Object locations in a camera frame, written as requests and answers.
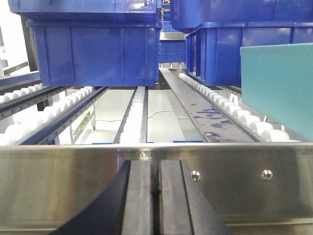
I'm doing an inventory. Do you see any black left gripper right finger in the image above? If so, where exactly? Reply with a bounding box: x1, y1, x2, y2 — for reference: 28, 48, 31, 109
159, 160, 232, 235

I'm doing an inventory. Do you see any white roller track centre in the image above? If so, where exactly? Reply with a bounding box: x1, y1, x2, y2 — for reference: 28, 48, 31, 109
113, 86, 149, 144

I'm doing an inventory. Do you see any stainless steel shelf front rail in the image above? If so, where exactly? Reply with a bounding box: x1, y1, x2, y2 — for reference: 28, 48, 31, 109
0, 142, 313, 235

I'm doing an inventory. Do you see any blue plastic bin left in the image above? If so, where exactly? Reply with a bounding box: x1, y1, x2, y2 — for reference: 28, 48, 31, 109
27, 20, 161, 87

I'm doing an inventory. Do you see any white roller track right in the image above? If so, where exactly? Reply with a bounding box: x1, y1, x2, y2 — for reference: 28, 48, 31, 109
178, 72, 293, 142

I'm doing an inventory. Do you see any blue plastic bin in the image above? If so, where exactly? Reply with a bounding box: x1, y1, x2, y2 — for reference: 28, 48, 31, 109
186, 21, 313, 86
27, 20, 161, 87

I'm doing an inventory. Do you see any blue stacked bin upper right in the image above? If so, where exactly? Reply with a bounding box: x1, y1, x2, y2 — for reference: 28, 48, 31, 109
170, 0, 313, 32

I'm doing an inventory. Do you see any white roller track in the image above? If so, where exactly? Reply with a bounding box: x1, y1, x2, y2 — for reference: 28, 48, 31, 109
178, 72, 293, 142
113, 86, 149, 144
0, 85, 49, 120
0, 87, 108, 146

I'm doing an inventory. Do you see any rail screw left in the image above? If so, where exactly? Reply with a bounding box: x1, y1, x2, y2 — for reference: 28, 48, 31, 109
191, 170, 201, 182

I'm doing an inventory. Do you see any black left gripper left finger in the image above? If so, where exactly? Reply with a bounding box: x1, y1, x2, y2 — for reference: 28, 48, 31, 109
52, 160, 153, 235

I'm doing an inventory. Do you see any blue stacked bin upper left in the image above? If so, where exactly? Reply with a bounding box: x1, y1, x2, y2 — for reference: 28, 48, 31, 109
8, 0, 161, 22

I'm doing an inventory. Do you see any blue stacked bin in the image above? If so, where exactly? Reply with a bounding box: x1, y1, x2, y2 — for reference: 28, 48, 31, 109
8, 0, 161, 22
170, 0, 313, 32

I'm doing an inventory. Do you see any rail screw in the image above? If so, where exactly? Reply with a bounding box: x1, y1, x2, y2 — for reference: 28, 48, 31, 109
261, 169, 273, 181
191, 170, 201, 182

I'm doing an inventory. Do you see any teal plastic bin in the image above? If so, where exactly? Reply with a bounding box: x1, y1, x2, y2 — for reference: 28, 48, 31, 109
240, 43, 313, 140

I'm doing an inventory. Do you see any blue plastic bin right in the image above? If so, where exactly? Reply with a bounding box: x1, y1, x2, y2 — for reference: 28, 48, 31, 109
186, 21, 313, 86

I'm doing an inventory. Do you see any white roller track far left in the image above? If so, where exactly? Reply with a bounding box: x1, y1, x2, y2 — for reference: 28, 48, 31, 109
0, 85, 49, 120

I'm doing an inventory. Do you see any rail screw right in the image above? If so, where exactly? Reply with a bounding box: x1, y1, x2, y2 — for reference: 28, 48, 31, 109
261, 169, 273, 181

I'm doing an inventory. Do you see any dark flat guide rail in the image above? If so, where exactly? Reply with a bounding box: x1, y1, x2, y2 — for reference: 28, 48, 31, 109
159, 68, 263, 142

